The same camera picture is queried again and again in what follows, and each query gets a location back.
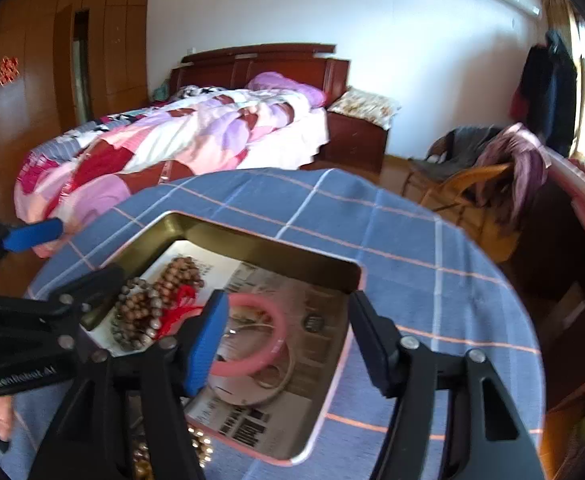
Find pink pillow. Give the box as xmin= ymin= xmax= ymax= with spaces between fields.
xmin=245 ymin=71 xmax=326 ymax=108

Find wooden bead bracelet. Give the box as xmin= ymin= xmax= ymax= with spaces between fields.
xmin=110 ymin=256 xmax=206 ymax=353

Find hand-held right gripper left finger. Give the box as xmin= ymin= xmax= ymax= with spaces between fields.
xmin=27 ymin=289 xmax=230 ymax=480

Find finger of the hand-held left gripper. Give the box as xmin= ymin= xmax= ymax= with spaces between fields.
xmin=0 ymin=264 xmax=126 ymax=333
xmin=0 ymin=217 xmax=64 ymax=286

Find grey garment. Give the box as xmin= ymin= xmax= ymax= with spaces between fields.
xmin=413 ymin=126 xmax=508 ymax=181

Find black and white cloth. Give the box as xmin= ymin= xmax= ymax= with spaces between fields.
xmin=177 ymin=85 xmax=223 ymax=101

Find red paper decoration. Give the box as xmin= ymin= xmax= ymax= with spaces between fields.
xmin=0 ymin=56 xmax=20 ymax=86

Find pink edged white pad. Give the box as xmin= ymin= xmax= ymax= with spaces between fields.
xmin=545 ymin=150 xmax=585 ymax=241

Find dark wooden bed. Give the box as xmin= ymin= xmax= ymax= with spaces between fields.
xmin=13 ymin=42 xmax=351 ymax=261

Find wicker chair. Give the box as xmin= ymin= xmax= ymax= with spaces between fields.
xmin=403 ymin=127 xmax=523 ymax=261

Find silver ring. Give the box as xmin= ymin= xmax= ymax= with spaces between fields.
xmin=257 ymin=364 xmax=284 ymax=390

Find red knot tassel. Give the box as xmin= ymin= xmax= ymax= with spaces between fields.
xmin=155 ymin=284 xmax=208 ymax=341

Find blue checked tablecloth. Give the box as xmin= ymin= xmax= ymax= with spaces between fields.
xmin=10 ymin=167 xmax=546 ymax=480

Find gold bead necklace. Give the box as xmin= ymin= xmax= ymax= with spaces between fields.
xmin=130 ymin=422 xmax=213 ymax=480

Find dark wooden desk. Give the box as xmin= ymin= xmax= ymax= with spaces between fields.
xmin=513 ymin=175 xmax=585 ymax=411

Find pink tin box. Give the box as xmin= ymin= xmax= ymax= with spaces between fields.
xmin=80 ymin=210 xmax=366 ymax=467

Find mauve garment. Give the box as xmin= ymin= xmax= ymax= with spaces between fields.
xmin=475 ymin=122 xmax=551 ymax=233

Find pink bangle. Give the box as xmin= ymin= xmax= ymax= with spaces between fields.
xmin=212 ymin=294 xmax=288 ymax=378

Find silver bangle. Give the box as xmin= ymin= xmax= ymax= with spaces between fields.
xmin=207 ymin=340 xmax=298 ymax=407

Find pink patchwork quilt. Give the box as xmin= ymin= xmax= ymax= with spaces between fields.
xmin=13 ymin=87 xmax=313 ymax=261

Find yellow curtain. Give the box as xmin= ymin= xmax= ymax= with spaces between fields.
xmin=543 ymin=0 xmax=581 ymax=61

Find dark wooden nightstand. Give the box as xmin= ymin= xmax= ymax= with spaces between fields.
xmin=320 ymin=110 xmax=391 ymax=173

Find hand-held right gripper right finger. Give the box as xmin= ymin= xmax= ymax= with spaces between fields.
xmin=347 ymin=290 xmax=546 ymax=480

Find brown wooden wardrobe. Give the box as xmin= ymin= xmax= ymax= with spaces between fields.
xmin=0 ymin=0 xmax=152 ymax=221

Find floral cushion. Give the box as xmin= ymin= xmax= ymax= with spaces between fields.
xmin=327 ymin=86 xmax=402 ymax=130

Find hanging dark clothes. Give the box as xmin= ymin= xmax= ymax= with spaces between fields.
xmin=510 ymin=29 xmax=578 ymax=157

